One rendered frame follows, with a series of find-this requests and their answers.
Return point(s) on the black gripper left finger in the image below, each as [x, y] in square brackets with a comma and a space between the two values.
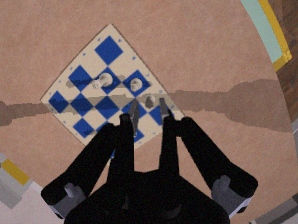
[77, 182]

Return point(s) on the blue and cream chessboard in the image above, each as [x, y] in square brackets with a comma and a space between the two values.
[84, 110]

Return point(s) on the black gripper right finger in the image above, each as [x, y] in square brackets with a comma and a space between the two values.
[231, 186]

